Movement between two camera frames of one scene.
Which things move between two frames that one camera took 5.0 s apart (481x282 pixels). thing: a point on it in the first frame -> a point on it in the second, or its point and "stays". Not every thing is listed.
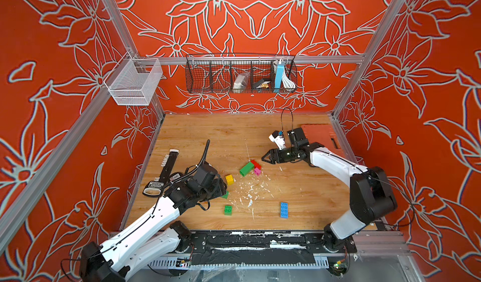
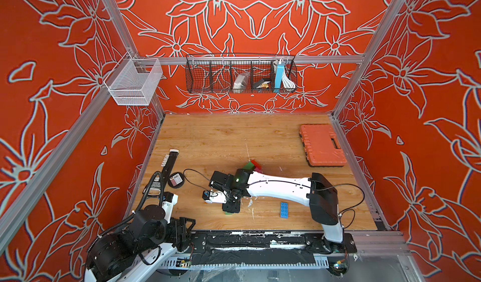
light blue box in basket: x=279 y=76 stays
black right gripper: x=271 y=157 -> x=233 y=210
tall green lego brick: x=247 y=168 stays
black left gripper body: x=217 y=189 -> x=173 y=232
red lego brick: x=256 y=165 stays
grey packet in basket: x=240 y=83 stays
